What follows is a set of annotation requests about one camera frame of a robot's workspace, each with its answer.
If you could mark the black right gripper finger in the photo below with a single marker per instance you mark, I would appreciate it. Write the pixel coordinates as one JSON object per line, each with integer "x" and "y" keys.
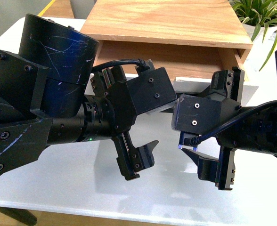
{"x": 207, "y": 166}

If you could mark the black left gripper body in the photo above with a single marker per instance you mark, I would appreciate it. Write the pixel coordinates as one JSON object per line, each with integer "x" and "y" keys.
{"x": 112, "y": 85}

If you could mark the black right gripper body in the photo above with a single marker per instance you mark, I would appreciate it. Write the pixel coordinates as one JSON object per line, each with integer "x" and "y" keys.
{"x": 226, "y": 86}

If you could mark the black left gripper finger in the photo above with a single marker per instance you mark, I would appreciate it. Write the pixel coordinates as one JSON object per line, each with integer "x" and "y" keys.
{"x": 145, "y": 158}

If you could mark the white-fronted drawer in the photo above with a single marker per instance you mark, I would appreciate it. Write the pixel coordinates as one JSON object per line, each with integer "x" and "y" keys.
{"x": 190, "y": 68}

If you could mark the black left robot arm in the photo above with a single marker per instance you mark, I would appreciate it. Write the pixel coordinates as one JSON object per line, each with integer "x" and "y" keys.
{"x": 51, "y": 93}

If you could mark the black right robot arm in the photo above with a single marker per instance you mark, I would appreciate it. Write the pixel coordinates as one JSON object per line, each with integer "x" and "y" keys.
{"x": 253, "y": 129}

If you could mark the wooden drawer cabinet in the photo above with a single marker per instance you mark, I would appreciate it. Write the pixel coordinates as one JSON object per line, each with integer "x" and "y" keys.
{"x": 205, "y": 23}

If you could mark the white plant pot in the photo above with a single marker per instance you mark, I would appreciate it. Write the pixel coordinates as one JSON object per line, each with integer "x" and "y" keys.
{"x": 260, "y": 38}

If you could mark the green spider plant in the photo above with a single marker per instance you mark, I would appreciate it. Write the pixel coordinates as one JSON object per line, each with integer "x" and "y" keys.
{"x": 258, "y": 13}

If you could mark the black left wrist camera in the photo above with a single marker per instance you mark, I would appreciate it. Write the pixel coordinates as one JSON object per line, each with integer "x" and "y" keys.
{"x": 152, "y": 89}

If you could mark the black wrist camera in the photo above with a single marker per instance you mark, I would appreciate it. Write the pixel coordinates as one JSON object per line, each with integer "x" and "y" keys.
{"x": 152, "y": 89}
{"x": 193, "y": 116}

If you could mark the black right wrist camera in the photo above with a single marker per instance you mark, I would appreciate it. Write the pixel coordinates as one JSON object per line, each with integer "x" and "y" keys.
{"x": 193, "y": 116}

